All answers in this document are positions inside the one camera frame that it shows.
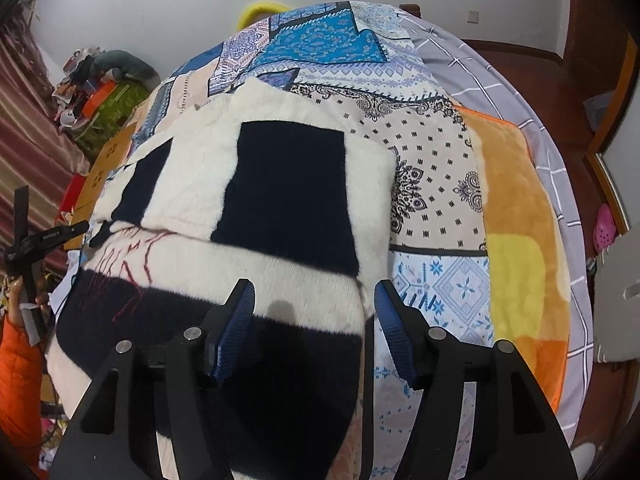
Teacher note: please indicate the white and black fuzzy sweater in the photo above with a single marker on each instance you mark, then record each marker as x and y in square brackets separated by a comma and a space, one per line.
[288, 189]

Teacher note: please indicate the striped maroon curtain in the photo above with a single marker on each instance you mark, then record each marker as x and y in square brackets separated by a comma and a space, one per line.
[33, 152]

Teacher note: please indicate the yellow curved headboard tube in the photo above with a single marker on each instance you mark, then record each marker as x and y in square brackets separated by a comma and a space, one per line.
[258, 10]

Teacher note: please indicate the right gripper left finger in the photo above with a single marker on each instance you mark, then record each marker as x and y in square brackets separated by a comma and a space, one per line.
[137, 391]

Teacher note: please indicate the orange box on pile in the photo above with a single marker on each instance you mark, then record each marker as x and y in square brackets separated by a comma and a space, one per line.
[94, 101]

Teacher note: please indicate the green camouflage bag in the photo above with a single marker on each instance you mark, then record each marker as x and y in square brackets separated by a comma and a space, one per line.
[90, 134]

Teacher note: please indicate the pink slipper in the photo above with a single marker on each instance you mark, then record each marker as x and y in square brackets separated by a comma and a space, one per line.
[604, 231]

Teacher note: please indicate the orange yellow fleece blanket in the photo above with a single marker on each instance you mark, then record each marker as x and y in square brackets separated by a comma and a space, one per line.
[529, 280]

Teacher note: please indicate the wooden bedside table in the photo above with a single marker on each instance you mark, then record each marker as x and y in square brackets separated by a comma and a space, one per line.
[110, 158]

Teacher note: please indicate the brown wooden door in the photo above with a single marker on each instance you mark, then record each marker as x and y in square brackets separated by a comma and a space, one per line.
[602, 56]

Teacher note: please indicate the person's left hand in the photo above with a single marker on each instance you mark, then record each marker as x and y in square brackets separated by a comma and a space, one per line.
[16, 300]

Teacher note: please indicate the orange left sleeve forearm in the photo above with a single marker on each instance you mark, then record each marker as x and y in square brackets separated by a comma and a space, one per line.
[20, 382]

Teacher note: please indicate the white wall socket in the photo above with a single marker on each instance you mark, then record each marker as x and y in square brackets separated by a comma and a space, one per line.
[473, 17]

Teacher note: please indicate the grey checked bed sheet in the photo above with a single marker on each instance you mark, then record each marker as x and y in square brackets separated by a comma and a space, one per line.
[473, 83]

